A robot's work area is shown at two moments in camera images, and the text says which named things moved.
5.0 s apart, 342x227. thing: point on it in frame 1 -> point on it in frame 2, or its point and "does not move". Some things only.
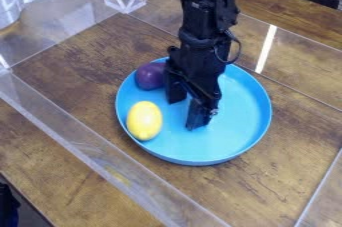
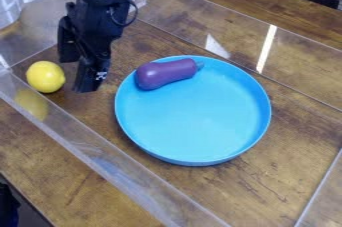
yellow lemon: (145, 120) -> (46, 76)
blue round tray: (240, 124) does not move
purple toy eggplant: (150, 75) does not move
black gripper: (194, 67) -> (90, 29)
